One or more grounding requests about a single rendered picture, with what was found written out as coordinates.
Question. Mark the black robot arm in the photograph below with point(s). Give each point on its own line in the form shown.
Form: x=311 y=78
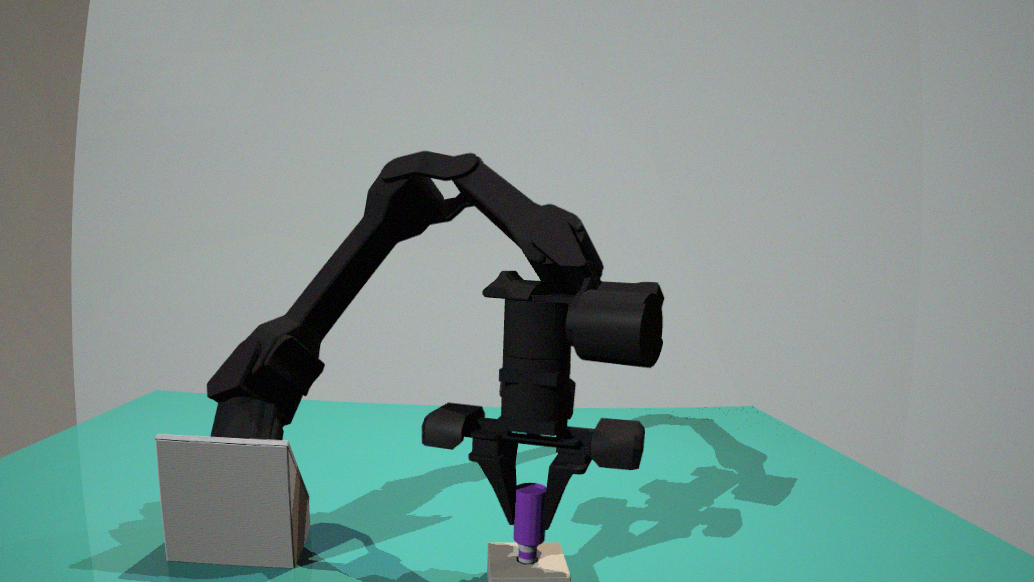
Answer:
x=260 y=385

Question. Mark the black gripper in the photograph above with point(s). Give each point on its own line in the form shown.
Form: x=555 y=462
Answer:
x=534 y=401

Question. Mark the beige block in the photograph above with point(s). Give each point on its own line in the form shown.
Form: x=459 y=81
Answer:
x=503 y=564

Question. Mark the grey marker with purple band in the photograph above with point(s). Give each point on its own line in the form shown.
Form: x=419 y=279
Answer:
x=527 y=554

